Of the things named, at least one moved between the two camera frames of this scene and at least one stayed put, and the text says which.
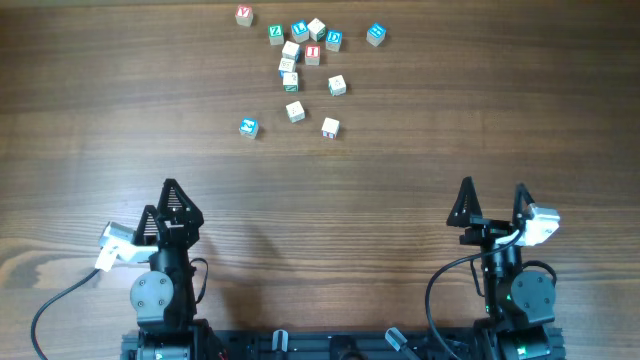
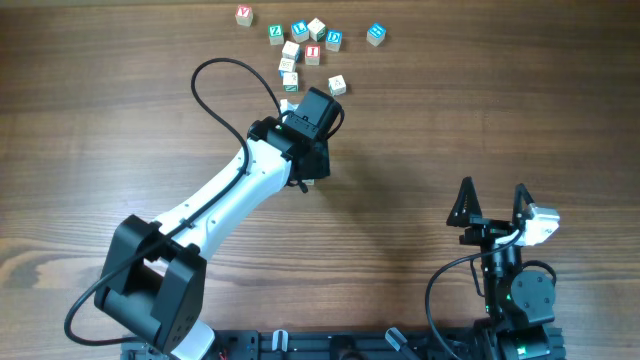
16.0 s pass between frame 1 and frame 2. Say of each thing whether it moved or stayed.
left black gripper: moved
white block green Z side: stayed
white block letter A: stayed
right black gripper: stayed
